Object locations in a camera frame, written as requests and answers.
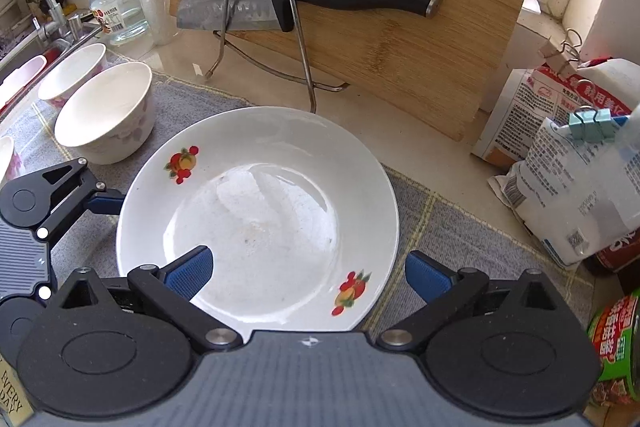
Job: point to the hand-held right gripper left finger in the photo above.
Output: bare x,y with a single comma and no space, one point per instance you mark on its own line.
190,269

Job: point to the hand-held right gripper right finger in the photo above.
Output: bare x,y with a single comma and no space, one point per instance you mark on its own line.
427,277

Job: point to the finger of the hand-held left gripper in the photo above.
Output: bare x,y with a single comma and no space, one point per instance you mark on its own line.
105,203

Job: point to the white fruit-print plate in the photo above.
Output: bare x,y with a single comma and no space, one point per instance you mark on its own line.
260,207

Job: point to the white floral bowl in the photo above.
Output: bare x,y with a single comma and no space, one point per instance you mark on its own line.
105,107
75,72
9,157

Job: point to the grey checkered mat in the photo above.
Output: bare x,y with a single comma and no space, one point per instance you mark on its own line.
450,232

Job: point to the beige printed label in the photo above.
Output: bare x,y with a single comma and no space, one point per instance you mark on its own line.
12,392

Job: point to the white colander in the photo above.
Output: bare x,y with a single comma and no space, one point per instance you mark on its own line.
20,82

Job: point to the white printed bag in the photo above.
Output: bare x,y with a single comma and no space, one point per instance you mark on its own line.
565,197

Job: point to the stainless steel sink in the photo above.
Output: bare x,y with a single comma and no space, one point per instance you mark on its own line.
60,43

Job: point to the steel soap dispenser pump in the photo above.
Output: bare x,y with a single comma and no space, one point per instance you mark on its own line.
76,24

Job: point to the red and white bag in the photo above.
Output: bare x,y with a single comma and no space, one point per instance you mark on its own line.
525,107

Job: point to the green-lid sauce jar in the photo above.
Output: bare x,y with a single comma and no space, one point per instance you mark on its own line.
615,337

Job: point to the bamboo cutting board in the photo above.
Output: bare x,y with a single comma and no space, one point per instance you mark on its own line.
400,57

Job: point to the silver binder clip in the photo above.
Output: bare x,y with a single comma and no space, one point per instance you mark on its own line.
557,57

